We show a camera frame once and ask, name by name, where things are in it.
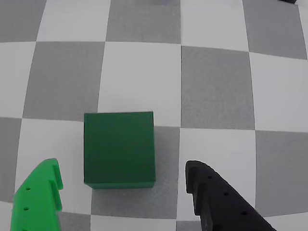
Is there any grey white checkerboard mat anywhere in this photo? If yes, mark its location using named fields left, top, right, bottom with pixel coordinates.
left=0, top=0, right=308, bottom=231

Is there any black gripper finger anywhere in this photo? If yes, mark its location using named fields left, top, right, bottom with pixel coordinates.
left=184, top=160, right=278, bottom=231

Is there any dark green dice cube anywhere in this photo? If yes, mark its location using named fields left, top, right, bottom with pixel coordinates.
left=83, top=111, right=156, bottom=190

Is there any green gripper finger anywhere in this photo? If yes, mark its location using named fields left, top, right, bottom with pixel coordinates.
left=10, top=157, right=64, bottom=231

